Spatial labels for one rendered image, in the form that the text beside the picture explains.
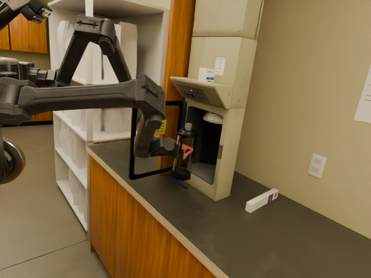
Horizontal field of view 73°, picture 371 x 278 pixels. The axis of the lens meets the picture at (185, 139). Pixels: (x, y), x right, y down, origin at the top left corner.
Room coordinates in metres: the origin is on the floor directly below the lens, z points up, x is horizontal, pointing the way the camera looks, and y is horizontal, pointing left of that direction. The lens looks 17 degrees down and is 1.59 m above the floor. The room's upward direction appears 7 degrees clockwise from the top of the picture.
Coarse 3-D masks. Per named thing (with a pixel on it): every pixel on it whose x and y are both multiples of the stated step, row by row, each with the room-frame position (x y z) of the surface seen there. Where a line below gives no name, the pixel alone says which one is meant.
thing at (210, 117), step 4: (208, 112) 1.27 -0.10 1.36; (204, 116) 1.28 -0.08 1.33; (208, 116) 1.25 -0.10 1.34; (212, 116) 1.23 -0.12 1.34; (216, 116) 1.22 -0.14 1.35; (220, 116) 1.22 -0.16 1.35; (208, 120) 1.24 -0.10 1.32; (212, 120) 1.22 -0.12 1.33; (216, 120) 1.22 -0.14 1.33; (220, 120) 1.21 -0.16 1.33
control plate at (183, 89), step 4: (180, 88) 1.29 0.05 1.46; (184, 88) 1.25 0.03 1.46; (188, 88) 1.22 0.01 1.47; (192, 88) 1.19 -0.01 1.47; (196, 88) 1.17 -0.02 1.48; (184, 92) 1.28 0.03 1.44; (188, 92) 1.25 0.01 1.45; (192, 92) 1.22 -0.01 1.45; (196, 92) 1.19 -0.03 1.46; (200, 92) 1.16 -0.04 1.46; (184, 96) 1.32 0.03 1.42; (188, 96) 1.28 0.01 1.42; (200, 96) 1.19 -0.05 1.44; (204, 96) 1.16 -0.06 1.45; (200, 100) 1.22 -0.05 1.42; (204, 100) 1.19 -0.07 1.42; (208, 100) 1.17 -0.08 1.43
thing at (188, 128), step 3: (189, 123) 1.17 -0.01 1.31; (186, 126) 1.15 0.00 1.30; (189, 126) 1.14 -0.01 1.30; (180, 129) 1.15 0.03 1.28; (183, 129) 1.15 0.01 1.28; (186, 129) 1.15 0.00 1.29; (189, 129) 1.14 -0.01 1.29; (192, 129) 1.18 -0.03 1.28; (180, 132) 1.13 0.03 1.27; (183, 132) 1.12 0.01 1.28; (186, 132) 1.12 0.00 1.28; (189, 132) 1.12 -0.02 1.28; (192, 132) 1.12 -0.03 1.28; (195, 132) 1.14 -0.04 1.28
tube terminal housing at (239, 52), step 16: (192, 48) 1.35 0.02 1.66; (208, 48) 1.27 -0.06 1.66; (224, 48) 1.19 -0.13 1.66; (240, 48) 1.13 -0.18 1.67; (192, 64) 1.34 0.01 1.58; (208, 64) 1.26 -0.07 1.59; (240, 64) 1.14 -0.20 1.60; (224, 80) 1.17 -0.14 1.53; (240, 80) 1.15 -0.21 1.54; (240, 96) 1.16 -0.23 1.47; (224, 112) 1.15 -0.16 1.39; (240, 112) 1.17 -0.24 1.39; (224, 128) 1.13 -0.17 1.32; (240, 128) 1.19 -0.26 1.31; (224, 144) 1.12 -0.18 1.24; (224, 160) 1.14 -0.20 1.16; (192, 176) 1.26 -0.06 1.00; (224, 176) 1.15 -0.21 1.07; (208, 192) 1.16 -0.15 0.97; (224, 192) 1.16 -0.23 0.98
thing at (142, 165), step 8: (168, 112) 1.28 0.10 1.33; (176, 112) 1.32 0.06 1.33; (168, 120) 1.28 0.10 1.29; (176, 120) 1.32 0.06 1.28; (136, 128) 1.16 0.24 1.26; (160, 128) 1.25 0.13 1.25; (168, 128) 1.29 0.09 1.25; (176, 128) 1.32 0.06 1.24; (160, 136) 1.25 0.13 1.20; (168, 136) 1.29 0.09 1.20; (176, 136) 1.33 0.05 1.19; (136, 160) 1.16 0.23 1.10; (144, 160) 1.20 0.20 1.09; (152, 160) 1.23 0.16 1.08; (160, 160) 1.26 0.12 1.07; (168, 160) 1.30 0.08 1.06; (136, 168) 1.17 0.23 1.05; (144, 168) 1.20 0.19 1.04; (152, 168) 1.23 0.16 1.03; (160, 168) 1.27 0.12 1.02
